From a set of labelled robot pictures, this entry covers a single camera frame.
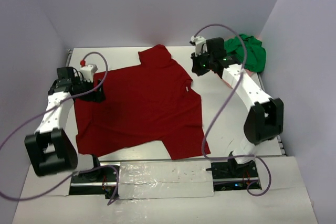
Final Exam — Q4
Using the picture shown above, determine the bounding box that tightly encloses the red t-shirt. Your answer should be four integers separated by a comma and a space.
74, 45, 211, 160

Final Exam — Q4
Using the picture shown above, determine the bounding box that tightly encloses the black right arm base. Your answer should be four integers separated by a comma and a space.
206, 159, 261, 191

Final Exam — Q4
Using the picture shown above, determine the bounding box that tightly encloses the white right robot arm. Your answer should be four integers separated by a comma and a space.
190, 36, 284, 165

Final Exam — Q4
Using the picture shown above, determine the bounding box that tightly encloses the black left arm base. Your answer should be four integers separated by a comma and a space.
69, 165, 117, 199

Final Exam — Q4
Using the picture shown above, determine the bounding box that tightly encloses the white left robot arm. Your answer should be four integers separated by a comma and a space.
24, 64, 105, 177

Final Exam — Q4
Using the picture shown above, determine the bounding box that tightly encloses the pink t-shirt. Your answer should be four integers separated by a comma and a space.
222, 36, 263, 88

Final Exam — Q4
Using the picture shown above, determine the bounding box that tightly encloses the green t-shirt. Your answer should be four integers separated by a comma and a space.
224, 34, 266, 73

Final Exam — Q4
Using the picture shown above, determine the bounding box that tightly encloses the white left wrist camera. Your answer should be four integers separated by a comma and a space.
79, 60, 98, 82

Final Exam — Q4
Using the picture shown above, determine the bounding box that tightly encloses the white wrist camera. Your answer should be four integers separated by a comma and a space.
79, 60, 98, 82
190, 36, 207, 56

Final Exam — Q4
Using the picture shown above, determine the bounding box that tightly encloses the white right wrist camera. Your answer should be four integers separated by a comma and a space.
190, 36, 207, 56

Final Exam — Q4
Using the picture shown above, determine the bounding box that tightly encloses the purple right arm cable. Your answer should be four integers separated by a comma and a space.
193, 24, 271, 197

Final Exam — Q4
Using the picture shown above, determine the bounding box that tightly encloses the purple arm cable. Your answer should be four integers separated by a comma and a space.
0, 52, 120, 206
193, 24, 271, 197

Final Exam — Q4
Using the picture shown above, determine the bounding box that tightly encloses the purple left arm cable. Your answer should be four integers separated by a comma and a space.
0, 52, 120, 206

